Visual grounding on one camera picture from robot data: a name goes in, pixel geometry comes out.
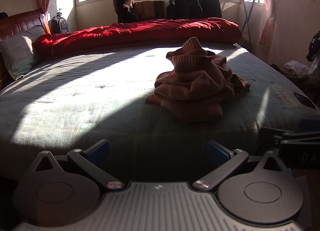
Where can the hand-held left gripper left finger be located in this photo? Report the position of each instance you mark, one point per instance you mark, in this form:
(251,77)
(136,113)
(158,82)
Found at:
(98,149)

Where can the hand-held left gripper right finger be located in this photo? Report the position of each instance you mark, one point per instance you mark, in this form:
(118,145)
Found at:
(217,151)

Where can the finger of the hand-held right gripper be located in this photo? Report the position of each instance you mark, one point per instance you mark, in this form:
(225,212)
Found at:
(270,136)
(311,124)

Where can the pink knit sweater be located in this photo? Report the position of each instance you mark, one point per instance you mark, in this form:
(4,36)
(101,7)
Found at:
(195,86)

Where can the metal clothes drying rack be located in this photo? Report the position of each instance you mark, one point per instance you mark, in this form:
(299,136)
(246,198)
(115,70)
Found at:
(247,13)

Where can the black flat object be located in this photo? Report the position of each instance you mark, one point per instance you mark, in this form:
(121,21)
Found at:
(303,99)

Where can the white cloth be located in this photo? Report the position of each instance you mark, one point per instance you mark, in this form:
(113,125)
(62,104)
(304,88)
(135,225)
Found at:
(297,68)

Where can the bed with grey-green sheet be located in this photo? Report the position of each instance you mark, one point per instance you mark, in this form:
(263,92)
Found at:
(87,91)

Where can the black and white floral bag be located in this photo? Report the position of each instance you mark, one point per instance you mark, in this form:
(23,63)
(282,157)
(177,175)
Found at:
(313,46)

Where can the red quilt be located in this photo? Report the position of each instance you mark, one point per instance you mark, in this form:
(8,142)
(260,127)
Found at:
(140,33)

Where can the grey plaid pillow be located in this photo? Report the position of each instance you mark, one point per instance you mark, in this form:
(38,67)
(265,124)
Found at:
(17,53)

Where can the grey backpack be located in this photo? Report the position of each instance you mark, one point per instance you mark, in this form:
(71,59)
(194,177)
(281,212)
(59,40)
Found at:
(60,23)

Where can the wooden headboard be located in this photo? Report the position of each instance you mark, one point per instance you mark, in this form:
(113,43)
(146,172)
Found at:
(22,21)

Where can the black jacket with round patch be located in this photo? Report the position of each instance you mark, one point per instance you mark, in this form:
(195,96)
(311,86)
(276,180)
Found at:
(181,2)

